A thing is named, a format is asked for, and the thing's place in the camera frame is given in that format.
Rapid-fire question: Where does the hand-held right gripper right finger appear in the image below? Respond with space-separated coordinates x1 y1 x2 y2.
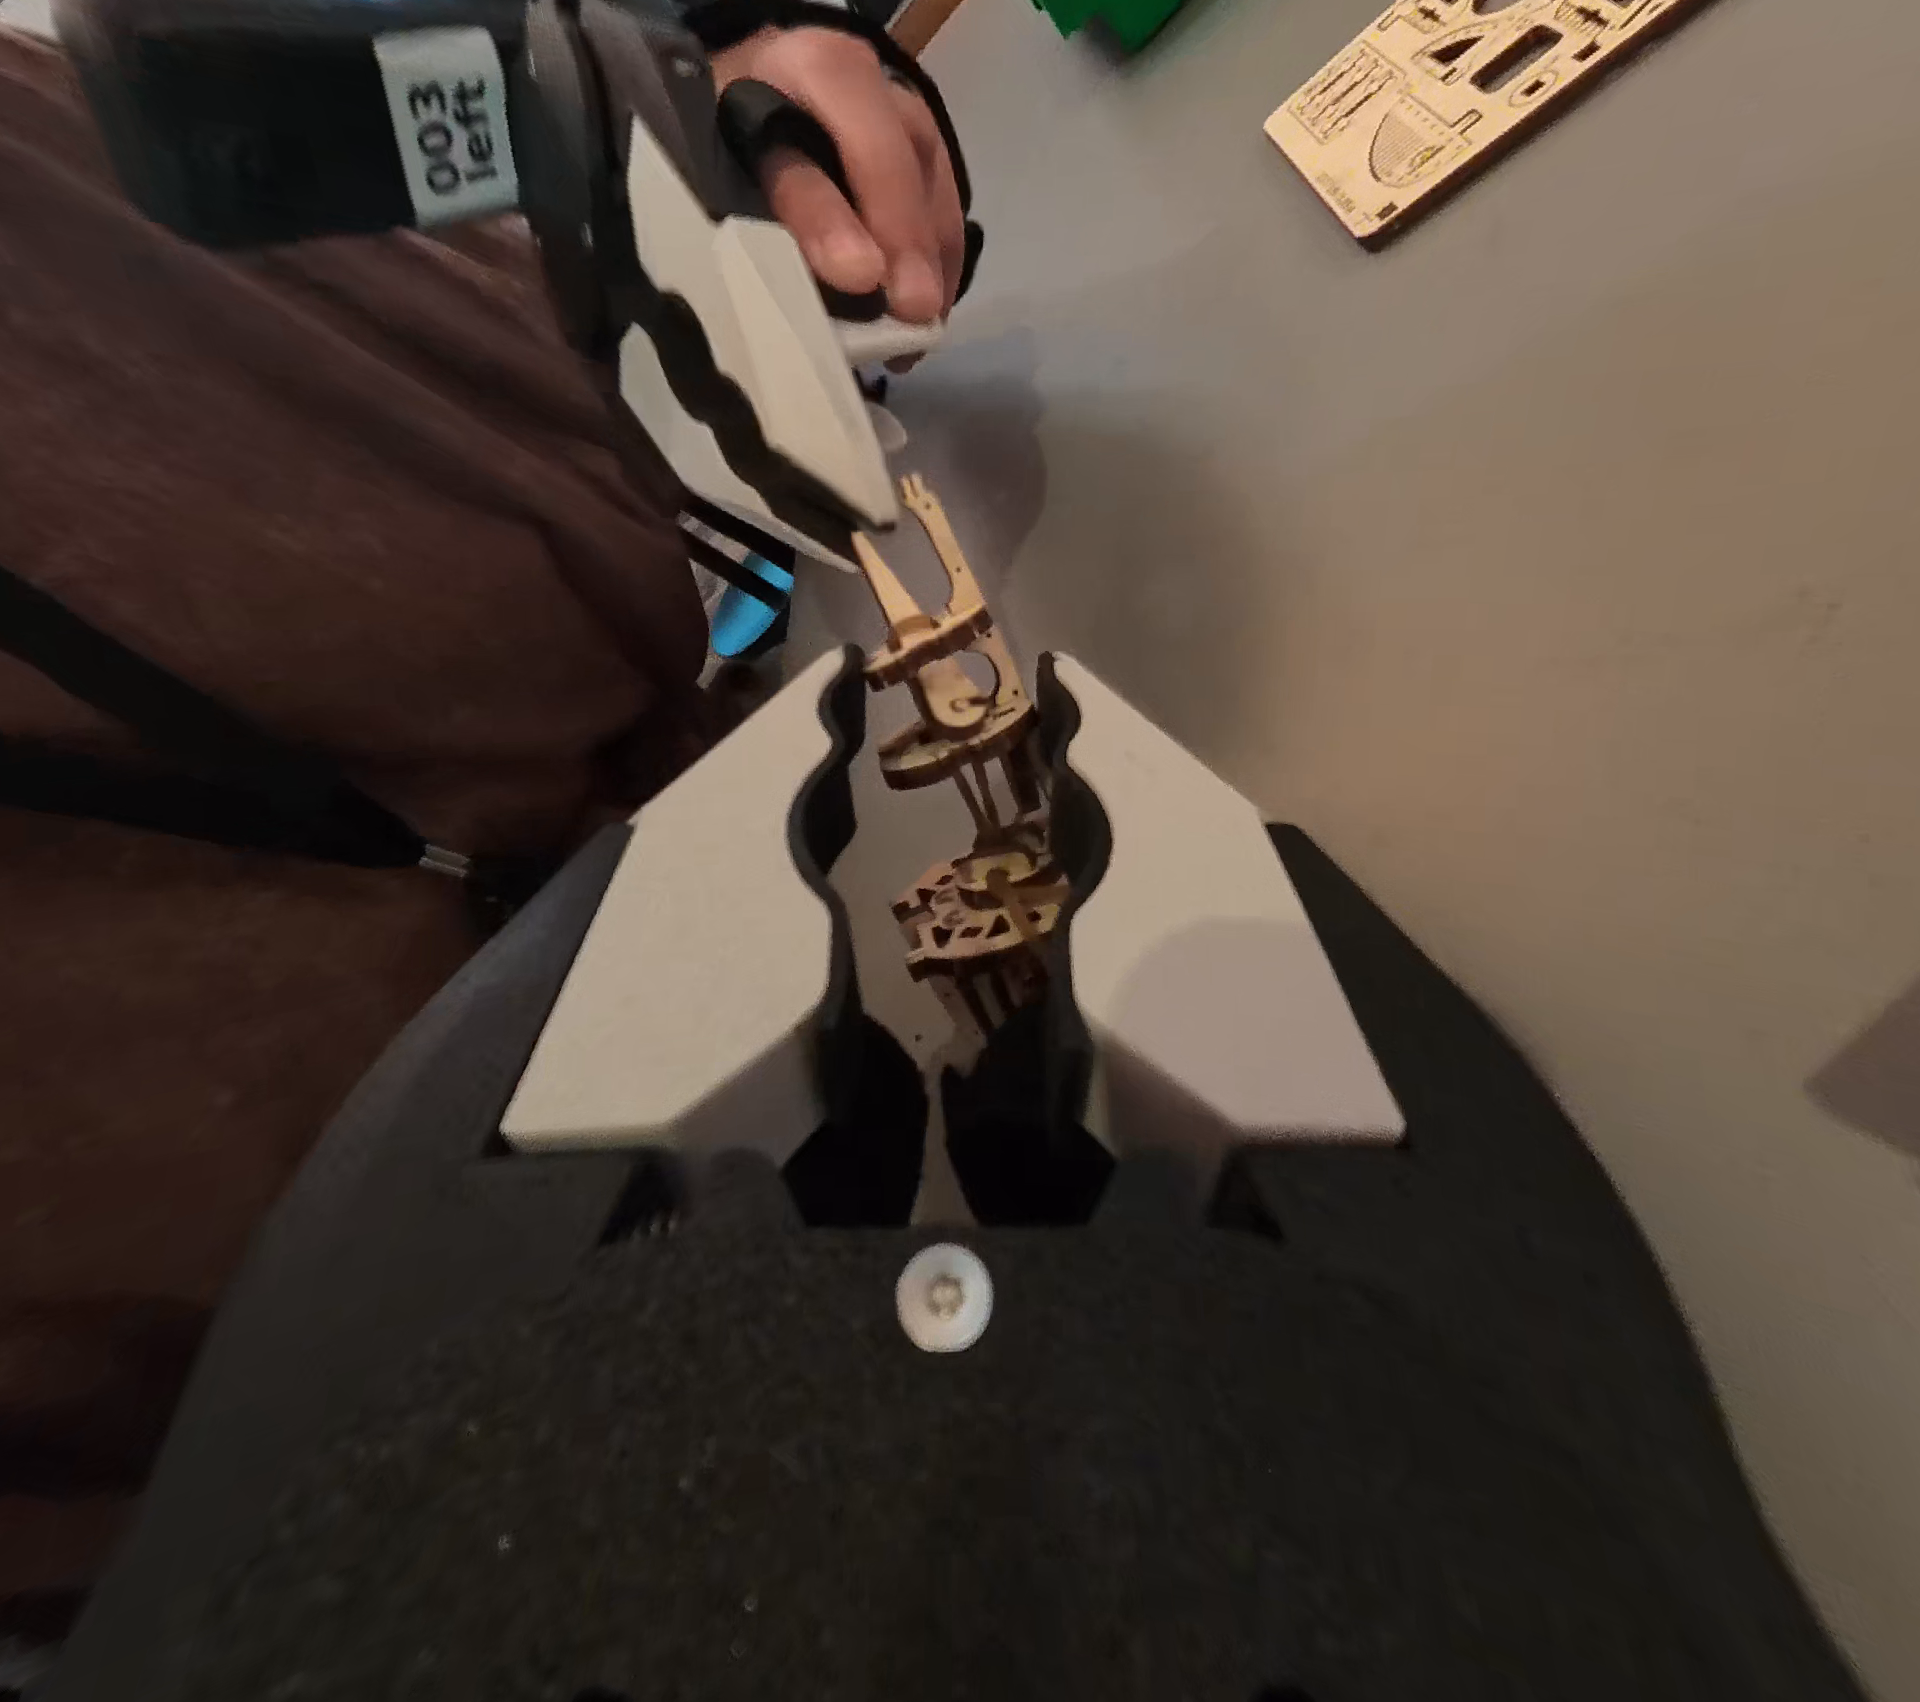
943 648 1410 1157

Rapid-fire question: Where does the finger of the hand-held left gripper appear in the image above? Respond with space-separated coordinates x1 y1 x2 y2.
624 116 902 532
613 321 867 573

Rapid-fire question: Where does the blue and black object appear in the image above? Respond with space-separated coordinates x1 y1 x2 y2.
682 501 798 670

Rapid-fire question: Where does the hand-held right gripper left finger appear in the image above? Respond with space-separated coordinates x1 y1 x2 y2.
497 646 913 1157

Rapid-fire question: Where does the wooden model assembly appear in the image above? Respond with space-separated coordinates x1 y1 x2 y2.
870 670 1075 1077

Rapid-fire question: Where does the black strap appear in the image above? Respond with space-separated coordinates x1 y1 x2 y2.
0 561 515 928

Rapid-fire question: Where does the person's left hand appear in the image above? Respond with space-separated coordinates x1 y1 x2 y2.
715 33 970 324

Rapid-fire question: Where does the laser-cut wooden parts sheet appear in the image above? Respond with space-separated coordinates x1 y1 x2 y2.
1262 0 1920 254

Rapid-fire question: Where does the forked wooden model part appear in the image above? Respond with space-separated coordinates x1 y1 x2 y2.
845 471 1002 687

